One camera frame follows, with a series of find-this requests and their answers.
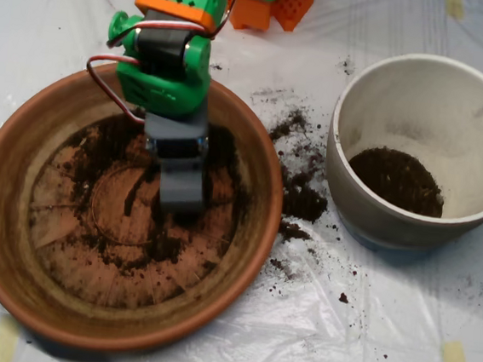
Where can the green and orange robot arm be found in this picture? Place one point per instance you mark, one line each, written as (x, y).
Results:
(164, 92)

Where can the dark soil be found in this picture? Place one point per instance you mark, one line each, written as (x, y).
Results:
(225, 175)
(395, 183)

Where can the spilled dark soil patch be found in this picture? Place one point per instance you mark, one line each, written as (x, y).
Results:
(303, 204)

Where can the small dark brown crumb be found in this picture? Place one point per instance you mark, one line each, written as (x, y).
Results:
(344, 298)

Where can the clear plastic cover sheet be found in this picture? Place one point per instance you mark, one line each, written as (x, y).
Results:
(381, 331)

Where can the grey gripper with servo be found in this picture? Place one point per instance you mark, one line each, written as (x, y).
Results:
(177, 129)

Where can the white ceramic pot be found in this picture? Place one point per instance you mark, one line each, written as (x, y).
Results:
(391, 229)

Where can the terracotta clay bowl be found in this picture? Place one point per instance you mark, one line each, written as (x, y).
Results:
(1, 230)

